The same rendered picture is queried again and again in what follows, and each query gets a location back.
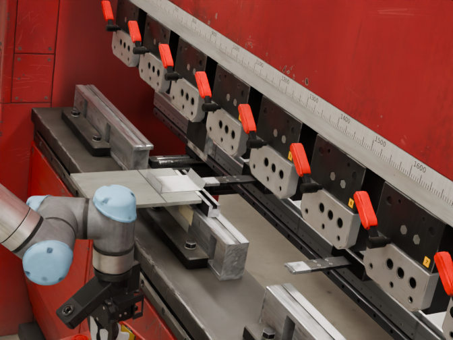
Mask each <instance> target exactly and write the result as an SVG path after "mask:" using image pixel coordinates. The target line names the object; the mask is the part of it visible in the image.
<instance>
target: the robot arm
mask: <svg viewBox="0 0 453 340"><path fill-rule="evenodd" d="M136 217H137V214H136V198H135V194H134V193H133V192H132V191H131V190H130V189H129V188H126V187H124V186H119V185H110V186H103V187H100V188H98V189H97V191H95V194H94V197H93V198H74V197H61V196H52V195H46V196H31V197H29V199H28V200H27V202H26V203H25V202H23V201H22V200H20V199H19V198H18V197H17V196H16V195H14V194H13V193H12V192H10V191H9V190H8V189H7V188H6V187H4V186H3V185H1V184H0V244H2V245H3V246H5V247H6V248H7V249H8V250H10V251H12V252H13V253H14V254H15V255H16V256H18V257H19V258H21V259H22V263H23V268H24V272H25V274H26V276H27V277H28V278H29V280H31V281H32V282H34V283H36V284H39V285H54V284H56V283H59V282H60V281H62V280H64V278H65V277H66V275H67V274H68V272H69V268H70V266H71V264H72V262H73V250H74V246H75V242H76V239H93V259H92V263H93V273H94V275H95V276H93V277H92V278H91V280H89V282H87V283H86V284H85V285H84V286H83V287H82V288H80V289H79V290H78V291H77V292H76V293H75V294H73V295H72V296H71V297H70V298H69V299H68V300H67V301H66V302H65V303H64V304H63V305H62V306H60V307H59V308H58V309H57V310H56V314H57V316H58V317H59V319H60V320H61V321H62V322H63V323H64V324H65V325H66V326H67V327H68V328H69V329H75V328H76V327H77V326H78V325H79V324H80V323H81V322H82V321H83V320H84V319H85V318H87V321H88V328H89V331H90V334H91V338H92V340H128V339H129V333H127V332H121V325H120V324H119V323H118V322H120V321H125V320H128V319H130V318H131V317H132V319H133V320H134V319H137V318H139V317H141V316H143V309H144V293H143V292H141V291H140V289H139V287H140V265H141V263H139V262H138V261H136V260H134V259H133V257H134V237H135V220H136ZM134 293H136V294H137V293H139V295H135V296H134ZM140 301H142V303H141V311H140V312H137V313H135V311H138V306H137V305H136V304H135V303H137V302H140Z"/></svg>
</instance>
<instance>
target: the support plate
mask: <svg viewBox="0 0 453 340"><path fill-rule="evenodd" d="M148 170H149V171H150V172H151V173H152V174H153V176H155V177H162V176H174V175H177V174H176V173H175V172H174V171H173V170H172V169H171V168H166V169H142V170H139V171H140V173H141V174H142V175H143V176H144V177H145V178H147V173H148ZM140 173H139V172H138V171H137V170H130V171H106V172H93V173H71V174H70V178H71V179H72V181H73V182H74V184H75V185H76V186H77V187H78V189H79V190H80V192H81V193H82V194H83V195H84V197H85V198H93V197H94V194H95V191H97V189H98V188H100V187H103V186H110V185H119V186H124V187H126V188H129V189H130V190H131V191H132V192H133V193H134V194H135V198H136V208H148V207H157V206H173V205H182V204H199V203H202V199H201V198H200V197H199V196H198V195H197V194H196V193H195V192H194V191H190V192H171V193H162V194H161V196H162V197H163V198H164V199H165V200H166V201H167V202H165V201H164V200H163V199H162V198H161V197H160V195H159V194H158V193H157V192H156V191H155V190H154V188H153V187H152V186H151V185H150V184H149V183H148V182H147V181H146V180H145V179H144V178H143V177H142V175H141V174H140Z"/></svg>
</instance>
